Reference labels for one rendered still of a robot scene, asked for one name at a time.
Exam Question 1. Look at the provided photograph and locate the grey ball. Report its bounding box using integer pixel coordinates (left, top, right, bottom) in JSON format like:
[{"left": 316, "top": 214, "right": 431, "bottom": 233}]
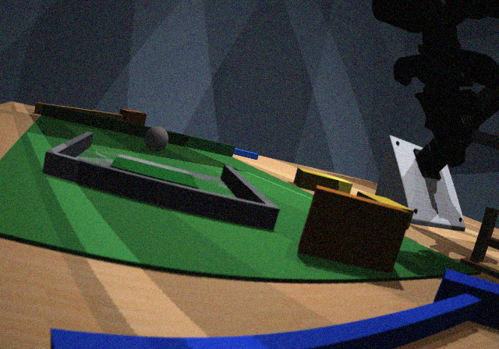
[{"left": 145, "top": 126, "right": 168, "bottom": 152}]

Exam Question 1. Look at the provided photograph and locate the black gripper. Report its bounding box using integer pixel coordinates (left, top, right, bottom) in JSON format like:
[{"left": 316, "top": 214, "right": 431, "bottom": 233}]
[{"left": 394, "top": 33, "right": 483, "bottom": 153}]

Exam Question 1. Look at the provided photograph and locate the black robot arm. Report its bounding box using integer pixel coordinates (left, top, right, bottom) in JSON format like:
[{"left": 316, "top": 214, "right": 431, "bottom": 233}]
[{"left": 372, "top": 0, "right": 499, "bottom": 180}]

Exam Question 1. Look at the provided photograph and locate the green putting mat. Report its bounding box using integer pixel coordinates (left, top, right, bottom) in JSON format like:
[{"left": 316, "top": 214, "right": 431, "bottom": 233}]
[{"left": 0, "top": 115, "right": 481, "bottom": 284}]

